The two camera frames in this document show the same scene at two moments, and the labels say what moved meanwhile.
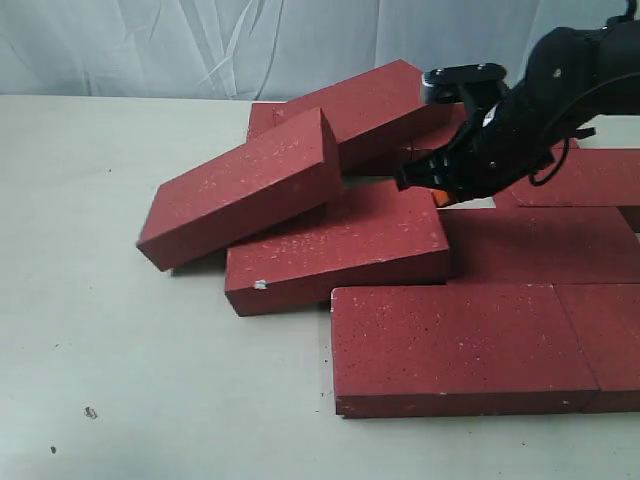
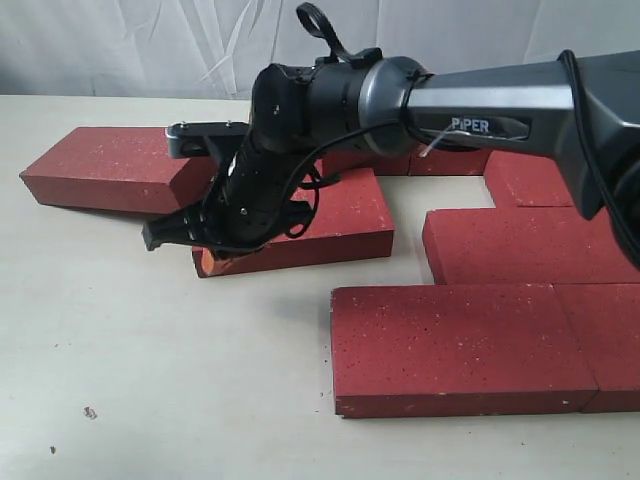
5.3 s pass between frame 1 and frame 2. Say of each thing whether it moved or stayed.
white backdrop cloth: stayed
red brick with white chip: moved
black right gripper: moved
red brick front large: stayed
